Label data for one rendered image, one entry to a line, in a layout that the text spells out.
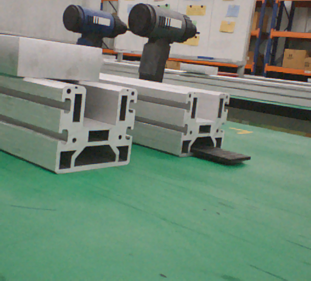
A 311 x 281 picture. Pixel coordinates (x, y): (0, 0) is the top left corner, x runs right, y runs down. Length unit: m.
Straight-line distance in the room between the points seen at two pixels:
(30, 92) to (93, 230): 0.20
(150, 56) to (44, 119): 0.42
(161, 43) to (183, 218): 0.54
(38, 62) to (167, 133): 0.19
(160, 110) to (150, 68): 0.26
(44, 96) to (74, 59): 0.09
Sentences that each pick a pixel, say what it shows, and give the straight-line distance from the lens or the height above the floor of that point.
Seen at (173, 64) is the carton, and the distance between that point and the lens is 5.34.
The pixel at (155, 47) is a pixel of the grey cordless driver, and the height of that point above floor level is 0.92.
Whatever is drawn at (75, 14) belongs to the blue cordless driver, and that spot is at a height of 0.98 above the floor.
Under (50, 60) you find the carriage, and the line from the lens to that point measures 0.49.
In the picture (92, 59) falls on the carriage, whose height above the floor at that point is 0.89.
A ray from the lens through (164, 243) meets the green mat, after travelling 0.30.
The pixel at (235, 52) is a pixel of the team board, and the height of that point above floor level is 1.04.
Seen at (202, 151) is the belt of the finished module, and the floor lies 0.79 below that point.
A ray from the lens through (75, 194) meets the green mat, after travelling 0.38.
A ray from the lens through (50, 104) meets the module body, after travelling 0.45.
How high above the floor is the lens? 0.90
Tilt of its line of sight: 8 degrees down
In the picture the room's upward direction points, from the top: 7 degrees clockwise
